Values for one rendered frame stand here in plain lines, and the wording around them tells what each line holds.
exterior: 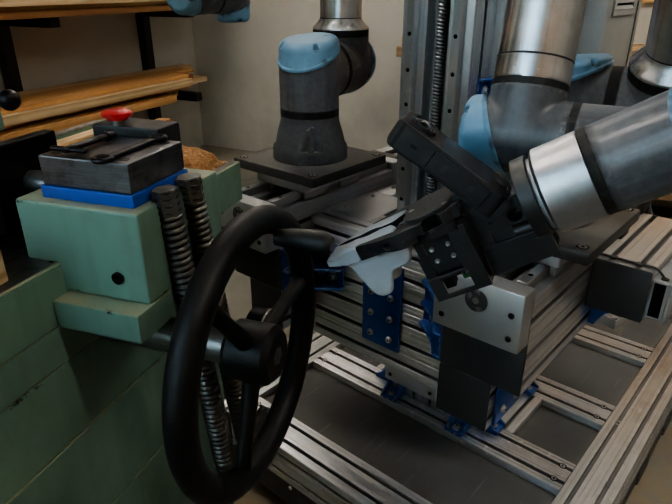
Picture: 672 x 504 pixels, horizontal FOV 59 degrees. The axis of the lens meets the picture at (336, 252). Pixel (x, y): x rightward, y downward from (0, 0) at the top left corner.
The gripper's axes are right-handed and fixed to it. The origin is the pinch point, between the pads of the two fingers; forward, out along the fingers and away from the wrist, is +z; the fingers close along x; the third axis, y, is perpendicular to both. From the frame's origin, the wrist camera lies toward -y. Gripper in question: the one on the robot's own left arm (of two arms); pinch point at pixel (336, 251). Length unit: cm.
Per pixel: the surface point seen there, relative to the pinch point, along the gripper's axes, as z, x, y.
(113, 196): 11.0, -10.6, -15.0
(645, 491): -3, 76, 105
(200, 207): 8.7, -3.7, -10.3
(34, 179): 23.6, -5.7, -20.7
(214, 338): 12.0, -8.3, 1.3
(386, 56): 75, 324, -23
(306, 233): -0.3, -3.8, -3.7
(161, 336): 17.3, -8.8, -1.0
